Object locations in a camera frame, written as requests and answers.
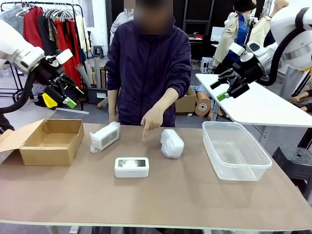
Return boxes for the small grey stool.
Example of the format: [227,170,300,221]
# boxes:
[92,45,105,59]

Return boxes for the bystander in grey hoodie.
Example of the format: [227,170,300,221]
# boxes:
[109,8,135,44]

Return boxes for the person's left hand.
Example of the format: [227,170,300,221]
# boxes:
[140,107,163,141]

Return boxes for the black plastic stool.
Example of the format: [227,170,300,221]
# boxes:
[272,145,312,195]

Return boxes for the metal bar on floor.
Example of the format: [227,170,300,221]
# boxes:
[55,107,90,115]

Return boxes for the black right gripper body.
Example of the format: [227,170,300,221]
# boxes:
[228,58,265,98]

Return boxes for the long red dress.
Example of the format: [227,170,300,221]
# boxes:
[54,19,82,88]

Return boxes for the yellow cloth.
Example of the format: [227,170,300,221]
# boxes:
[41,92,59,108]

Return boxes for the black storage bin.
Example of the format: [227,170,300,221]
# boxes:
[86,86,108,105]

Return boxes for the white side table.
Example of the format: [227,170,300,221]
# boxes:
[195,73,312,147]

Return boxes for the clear plastic container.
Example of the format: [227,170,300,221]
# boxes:
[201,121,273,181]

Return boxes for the mannequin legs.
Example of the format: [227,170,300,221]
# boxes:
[289,80,312,113]

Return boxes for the black metal clothes rack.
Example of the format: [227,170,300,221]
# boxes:
[0,3,85,112]

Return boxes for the cream garment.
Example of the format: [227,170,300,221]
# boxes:
[74,16,88,53]

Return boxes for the cardboard box on floor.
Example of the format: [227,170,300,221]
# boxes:
[175,86,198,114]

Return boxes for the red jacket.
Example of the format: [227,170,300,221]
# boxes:
[23,6,44,49]

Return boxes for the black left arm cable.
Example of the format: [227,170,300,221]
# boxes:
[0,70,37,115]

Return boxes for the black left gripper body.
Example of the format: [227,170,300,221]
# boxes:
[36,59,64,87]

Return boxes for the fully bubble-wrapped clock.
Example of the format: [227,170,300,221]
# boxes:
[160,128,185,159]

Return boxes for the black patterned garment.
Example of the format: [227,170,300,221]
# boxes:
[38,17,59,51]

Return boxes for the lying mannequin torso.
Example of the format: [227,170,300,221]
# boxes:
[194,85,215,117]

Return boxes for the person's right forearm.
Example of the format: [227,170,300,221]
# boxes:
[108,89,120,123]

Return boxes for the bubble-wrapped clock showing display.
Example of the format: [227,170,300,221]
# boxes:
[89,121,121,154]

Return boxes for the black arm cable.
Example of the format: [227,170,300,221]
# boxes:
[258,6,305,87]
[0,70,37,115]

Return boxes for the grey fluffy coat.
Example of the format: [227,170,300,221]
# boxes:
[0,6,25,37]

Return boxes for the person's left forearm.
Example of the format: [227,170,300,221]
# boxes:
[155,87,187,115]

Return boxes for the unwrapped white digital clock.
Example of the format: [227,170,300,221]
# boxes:
[114,156,150,178]

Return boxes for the beige paper roll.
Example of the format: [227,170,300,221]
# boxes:
[84,59,96,86]

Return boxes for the white computer case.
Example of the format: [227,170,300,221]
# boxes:
[199,56,216,74]

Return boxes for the person in navy jacket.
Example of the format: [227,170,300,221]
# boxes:
[106,0,193,127]

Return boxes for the tall grey paper roll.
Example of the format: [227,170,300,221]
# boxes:
[94,57,102,88]

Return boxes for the mannequin in beige coat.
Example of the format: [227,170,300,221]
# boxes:
[212,0,256,69]

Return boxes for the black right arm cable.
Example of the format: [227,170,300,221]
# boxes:
[258,6,305,87]

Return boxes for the white monitor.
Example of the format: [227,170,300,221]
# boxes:
[211,26,226,42]

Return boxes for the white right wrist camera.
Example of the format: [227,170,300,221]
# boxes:
[229,42,254,61]

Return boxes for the open brown cardboard box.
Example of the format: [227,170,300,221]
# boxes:
[0,118,85,166]

